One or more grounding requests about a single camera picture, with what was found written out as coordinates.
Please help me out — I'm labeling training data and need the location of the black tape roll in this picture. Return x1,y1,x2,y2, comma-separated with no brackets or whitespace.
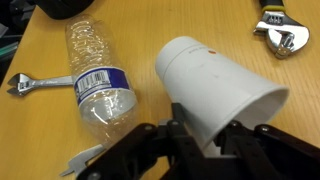
34,0,96,20

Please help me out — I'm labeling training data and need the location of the black handled adjustable wrench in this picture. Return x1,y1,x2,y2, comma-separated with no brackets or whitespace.
253,0,311,60

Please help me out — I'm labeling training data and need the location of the clear plastic water bottle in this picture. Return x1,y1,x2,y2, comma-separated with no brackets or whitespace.
64,14,139,145

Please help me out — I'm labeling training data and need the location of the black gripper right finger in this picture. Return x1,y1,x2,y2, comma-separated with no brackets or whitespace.
214,120,320,180

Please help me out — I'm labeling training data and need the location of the silver adjustable wrench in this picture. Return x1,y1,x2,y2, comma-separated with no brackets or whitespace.
6,73,75,98

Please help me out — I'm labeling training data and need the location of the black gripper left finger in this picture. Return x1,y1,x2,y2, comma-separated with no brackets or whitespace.
76,102,204,180

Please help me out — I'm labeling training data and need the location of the white paper cup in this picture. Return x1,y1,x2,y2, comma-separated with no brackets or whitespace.
154,35,290,158

